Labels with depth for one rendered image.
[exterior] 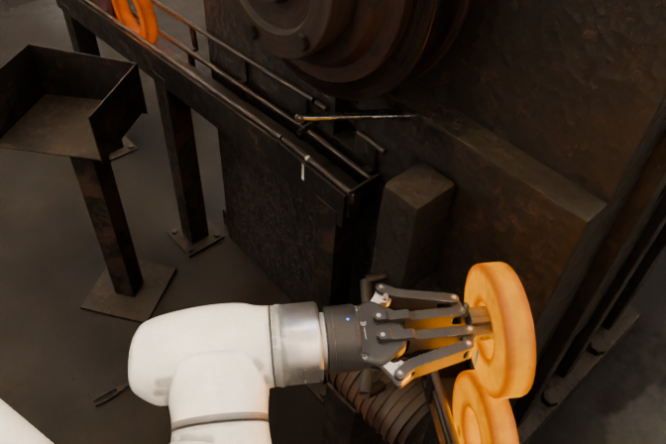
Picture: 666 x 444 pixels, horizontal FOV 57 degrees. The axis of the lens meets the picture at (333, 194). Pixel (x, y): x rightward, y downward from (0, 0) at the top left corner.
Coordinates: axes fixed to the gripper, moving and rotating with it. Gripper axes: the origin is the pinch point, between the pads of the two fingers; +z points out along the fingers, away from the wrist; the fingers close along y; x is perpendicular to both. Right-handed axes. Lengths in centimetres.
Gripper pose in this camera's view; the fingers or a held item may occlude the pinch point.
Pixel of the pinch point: (498, 321)
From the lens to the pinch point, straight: 74.6
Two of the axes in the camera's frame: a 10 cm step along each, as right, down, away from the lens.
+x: 0.0, -7.1, -7.0
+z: 9.9, -0.9, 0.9
